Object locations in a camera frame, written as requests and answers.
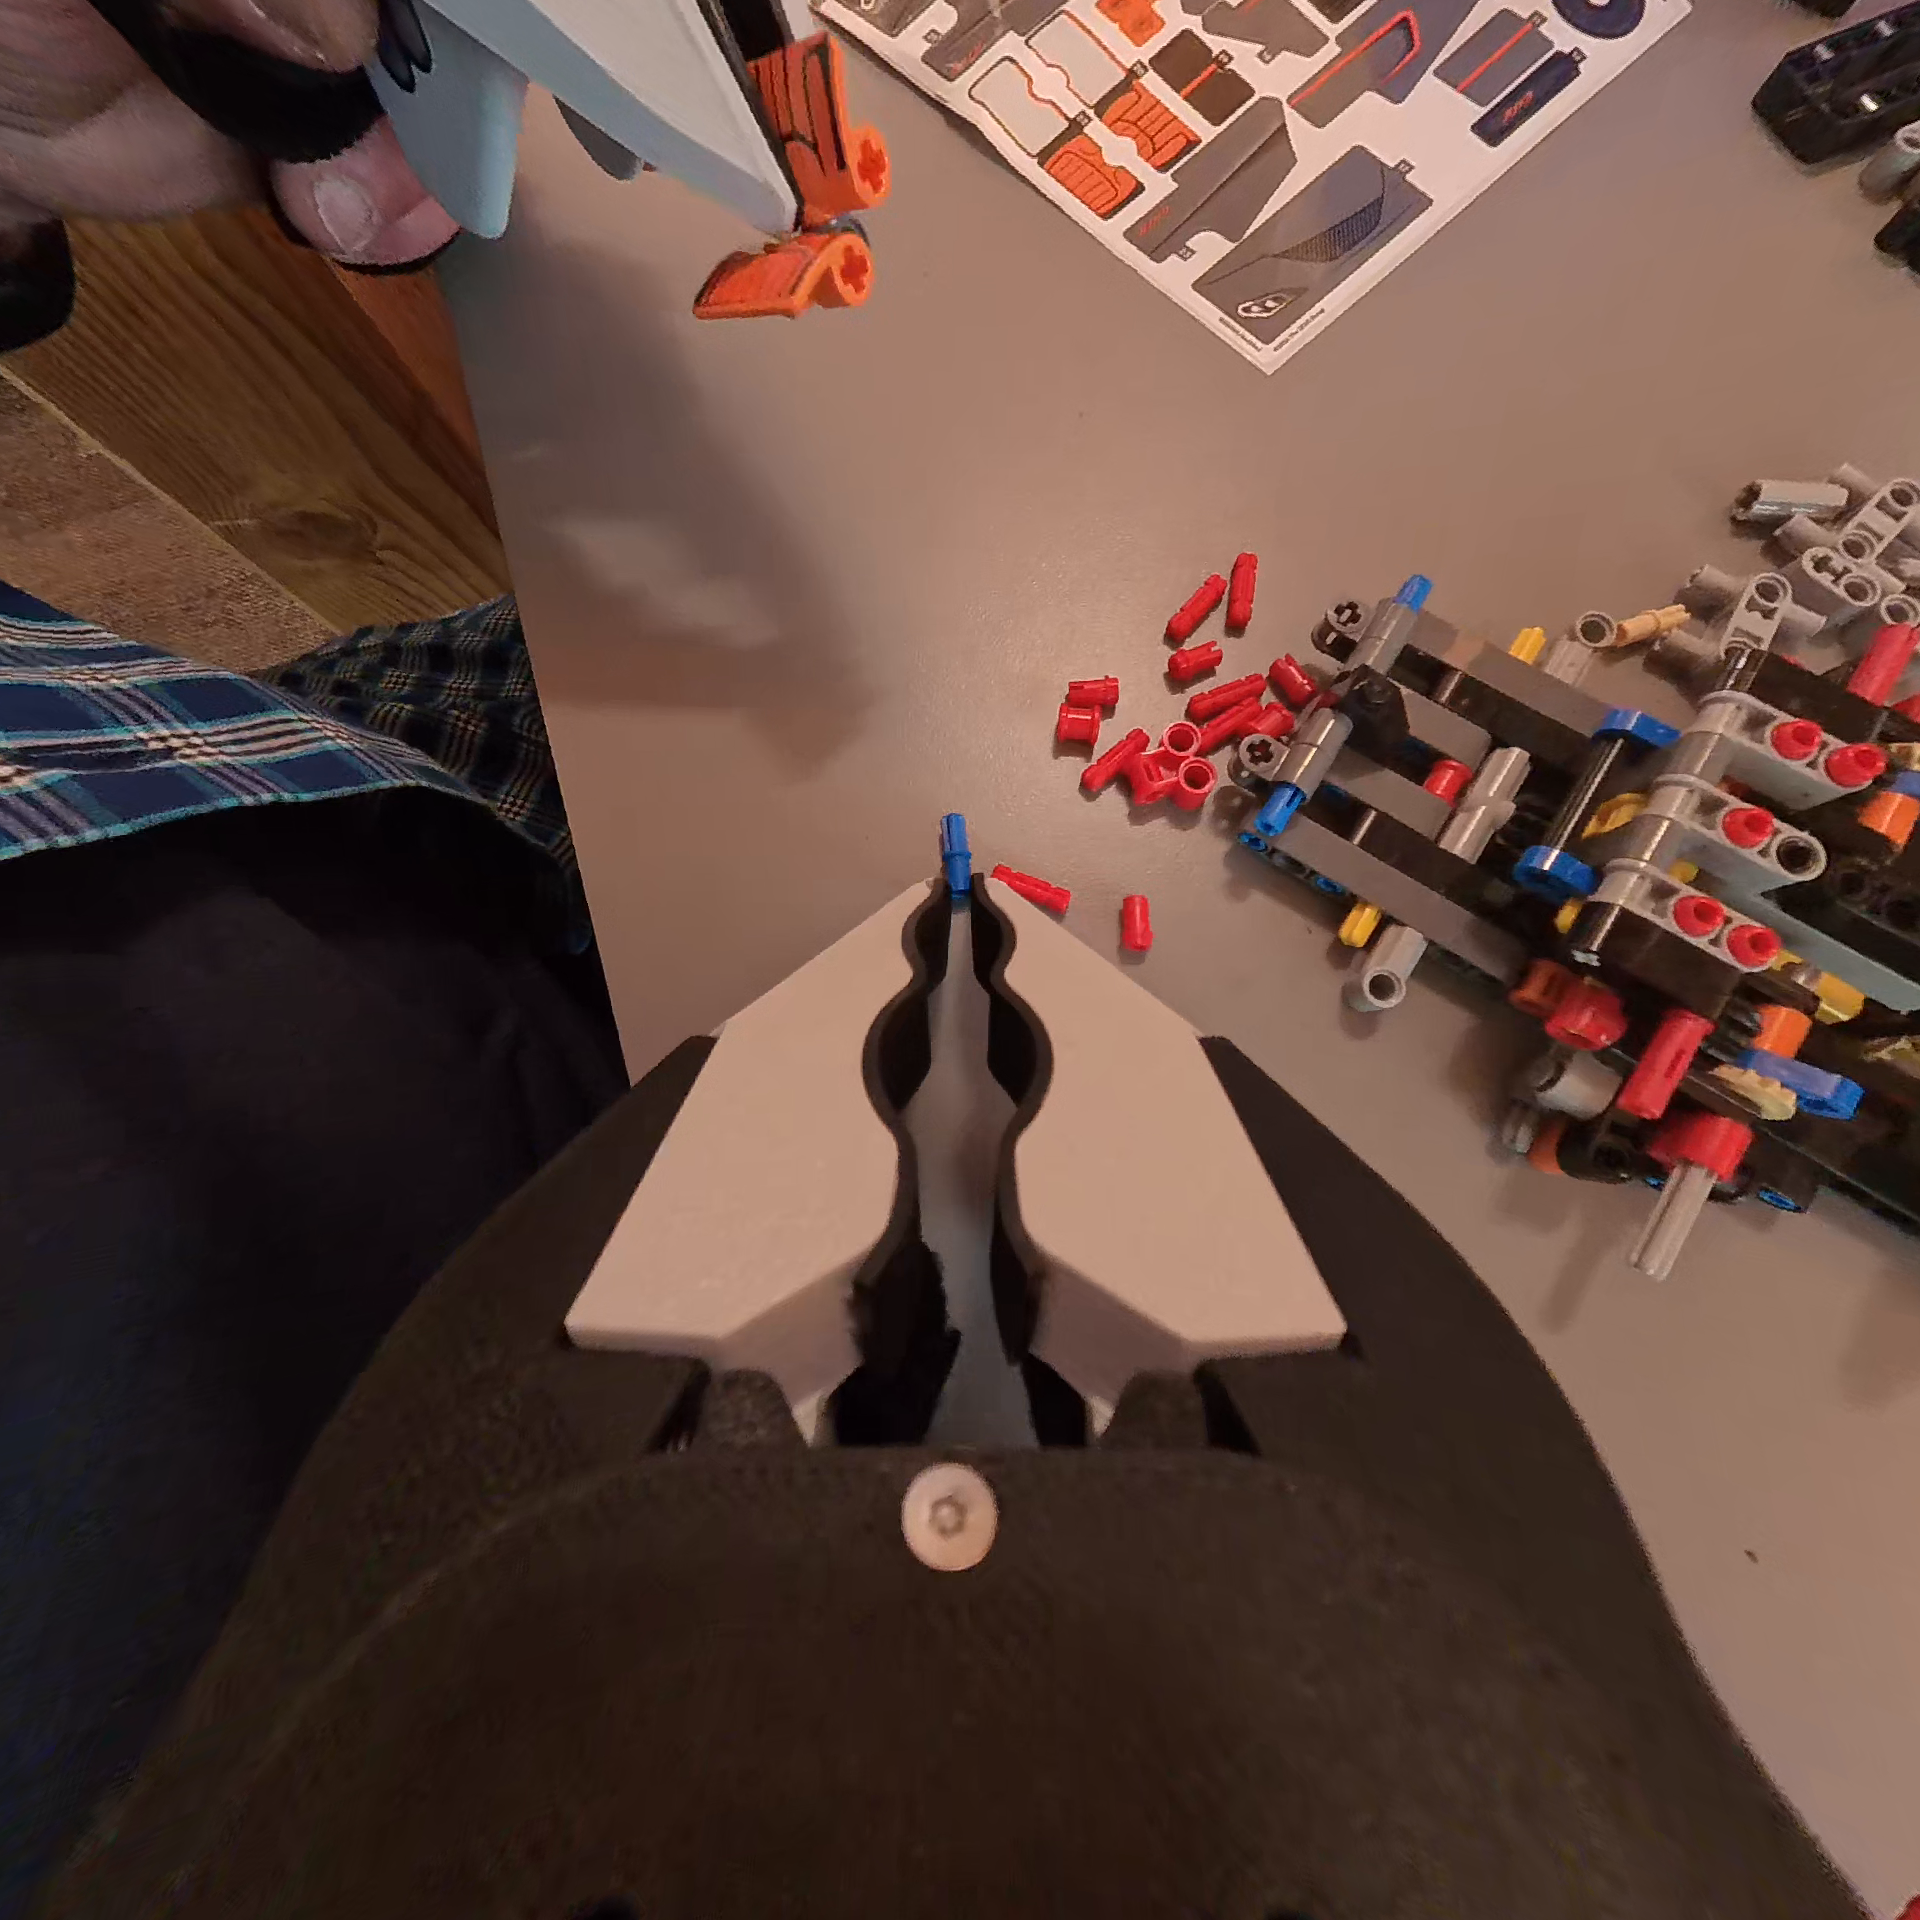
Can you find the blue plaid shirt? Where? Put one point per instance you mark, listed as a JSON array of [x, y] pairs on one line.
[[149, 736]]

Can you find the tan lego pin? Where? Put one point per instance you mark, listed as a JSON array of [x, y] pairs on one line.
[[1650, 626]]

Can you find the lego sticker sheet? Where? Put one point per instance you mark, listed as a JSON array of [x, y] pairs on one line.
[[1320, 242]]

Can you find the grey lego beam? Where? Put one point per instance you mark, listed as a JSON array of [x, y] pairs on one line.
[[1892, 164]]

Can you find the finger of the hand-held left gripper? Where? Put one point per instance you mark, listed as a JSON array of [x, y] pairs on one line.
[[630, 75], [600, 148]]

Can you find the pile of red lego pins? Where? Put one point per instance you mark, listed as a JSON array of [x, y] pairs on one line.
[[1224, 699]]

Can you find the brown woven rug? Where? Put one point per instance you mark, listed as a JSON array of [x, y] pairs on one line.
[[135, 541]]

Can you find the lego car chassis model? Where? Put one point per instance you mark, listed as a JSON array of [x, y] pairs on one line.
[[1695, 783]]

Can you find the black lego frame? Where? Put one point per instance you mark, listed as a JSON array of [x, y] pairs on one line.
[[1837, 90]]

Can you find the dark trousers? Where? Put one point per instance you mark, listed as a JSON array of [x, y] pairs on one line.
[[226, 1201]]

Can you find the orange lego seat piece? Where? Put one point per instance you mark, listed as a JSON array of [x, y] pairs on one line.
[[816, 136]]

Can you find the blue lego pin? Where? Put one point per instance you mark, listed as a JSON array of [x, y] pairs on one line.
[[954, 856]]

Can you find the person's left hand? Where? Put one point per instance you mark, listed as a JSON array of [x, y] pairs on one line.
[[90, 143]]

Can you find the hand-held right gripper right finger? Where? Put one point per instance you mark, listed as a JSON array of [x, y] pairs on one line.
[[1155, 1185]]

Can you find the pile of grey lego connectors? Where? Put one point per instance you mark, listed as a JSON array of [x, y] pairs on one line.
[[1822, 577]]

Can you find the single red lego pin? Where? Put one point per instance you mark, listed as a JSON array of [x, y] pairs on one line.
[[1134, 925], [1032, 887]]

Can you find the black lego beam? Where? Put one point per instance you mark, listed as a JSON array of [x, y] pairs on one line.
[[1902, 239]]

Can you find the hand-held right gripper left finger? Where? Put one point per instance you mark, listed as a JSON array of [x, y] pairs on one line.
[[750, 1185]]

